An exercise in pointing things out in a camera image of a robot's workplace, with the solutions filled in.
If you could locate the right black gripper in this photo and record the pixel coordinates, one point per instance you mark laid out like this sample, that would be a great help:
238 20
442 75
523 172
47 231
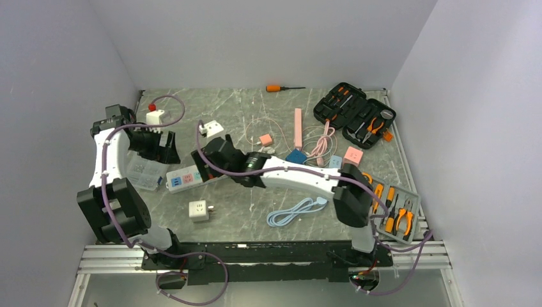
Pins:
205 176

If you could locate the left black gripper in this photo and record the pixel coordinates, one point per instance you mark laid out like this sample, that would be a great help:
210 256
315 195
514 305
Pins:
167 154

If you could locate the clear plastic screw box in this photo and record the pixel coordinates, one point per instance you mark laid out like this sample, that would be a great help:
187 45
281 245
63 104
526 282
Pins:
145 174

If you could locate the white power strip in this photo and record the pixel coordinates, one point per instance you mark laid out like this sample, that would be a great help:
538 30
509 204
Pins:
186 178

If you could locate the salmon pink usb charger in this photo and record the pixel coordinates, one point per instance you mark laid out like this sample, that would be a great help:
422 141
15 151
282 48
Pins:
265 140

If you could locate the white cube socket adapter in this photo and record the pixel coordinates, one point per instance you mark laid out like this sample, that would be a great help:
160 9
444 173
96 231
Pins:
199 211

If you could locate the blue cube socket adapter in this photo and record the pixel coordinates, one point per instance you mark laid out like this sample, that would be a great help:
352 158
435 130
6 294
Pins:
296 156

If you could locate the pink power adapter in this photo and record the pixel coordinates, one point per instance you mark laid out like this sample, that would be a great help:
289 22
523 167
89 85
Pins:
297 129

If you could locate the light blue power strip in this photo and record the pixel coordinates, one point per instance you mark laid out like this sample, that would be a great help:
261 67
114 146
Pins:
335 161

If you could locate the pink cube socket adapter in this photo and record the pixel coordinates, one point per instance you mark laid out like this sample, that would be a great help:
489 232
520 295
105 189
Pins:
353 156

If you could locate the black tool case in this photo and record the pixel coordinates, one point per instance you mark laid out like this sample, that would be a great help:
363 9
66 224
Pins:
349 109

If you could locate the grey tool case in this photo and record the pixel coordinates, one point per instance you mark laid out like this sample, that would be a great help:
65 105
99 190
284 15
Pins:
403 206

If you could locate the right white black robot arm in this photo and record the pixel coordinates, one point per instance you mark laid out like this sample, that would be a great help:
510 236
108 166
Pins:
346 187

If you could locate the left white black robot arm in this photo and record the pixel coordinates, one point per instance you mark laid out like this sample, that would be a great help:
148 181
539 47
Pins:
111 205

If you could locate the blue red pen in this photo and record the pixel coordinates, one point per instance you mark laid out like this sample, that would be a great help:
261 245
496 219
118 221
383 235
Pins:
132 119

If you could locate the orange pliers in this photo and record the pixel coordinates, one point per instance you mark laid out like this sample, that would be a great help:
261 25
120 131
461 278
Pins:
375 125

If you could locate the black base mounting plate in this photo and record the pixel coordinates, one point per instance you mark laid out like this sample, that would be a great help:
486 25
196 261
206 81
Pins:
332 260

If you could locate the orange utility knife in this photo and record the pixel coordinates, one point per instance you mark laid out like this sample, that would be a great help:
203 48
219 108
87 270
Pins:
378 193

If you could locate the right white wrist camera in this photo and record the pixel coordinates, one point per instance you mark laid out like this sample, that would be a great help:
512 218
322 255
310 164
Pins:
212 130

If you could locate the orange handled screwdriver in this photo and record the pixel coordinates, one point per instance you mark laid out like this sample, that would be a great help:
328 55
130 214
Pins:
277 88

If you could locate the aluminium rail frame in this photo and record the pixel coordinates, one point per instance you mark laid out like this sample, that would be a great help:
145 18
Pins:
119 259

